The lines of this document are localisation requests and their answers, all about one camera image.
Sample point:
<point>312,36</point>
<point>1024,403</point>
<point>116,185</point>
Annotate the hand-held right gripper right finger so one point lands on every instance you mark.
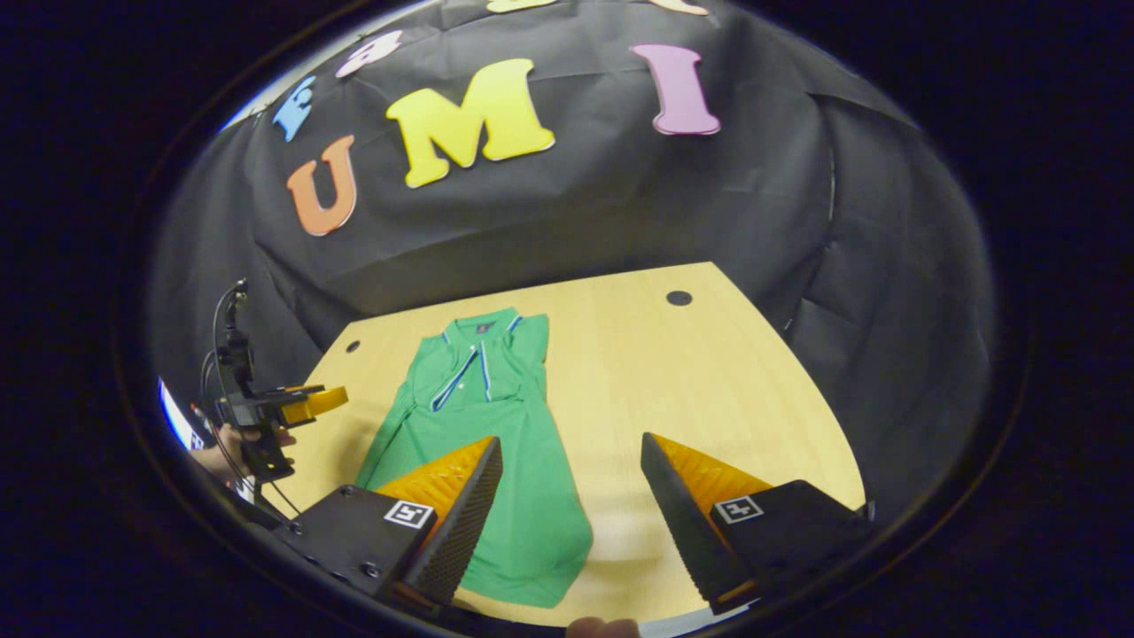
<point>682,523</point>

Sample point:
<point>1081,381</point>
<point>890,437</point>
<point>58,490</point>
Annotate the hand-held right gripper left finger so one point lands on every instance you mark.
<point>465,523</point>

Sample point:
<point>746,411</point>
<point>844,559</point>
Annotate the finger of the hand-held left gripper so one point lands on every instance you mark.
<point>319,405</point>

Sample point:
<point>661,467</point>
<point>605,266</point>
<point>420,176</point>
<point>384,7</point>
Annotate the green T-shirt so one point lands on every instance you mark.
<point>514,443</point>

